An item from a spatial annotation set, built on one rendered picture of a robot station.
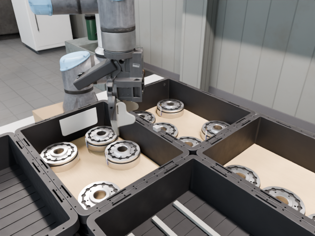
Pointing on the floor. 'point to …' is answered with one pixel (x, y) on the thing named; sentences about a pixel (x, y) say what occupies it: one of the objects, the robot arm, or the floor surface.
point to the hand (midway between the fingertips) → (116, 124)
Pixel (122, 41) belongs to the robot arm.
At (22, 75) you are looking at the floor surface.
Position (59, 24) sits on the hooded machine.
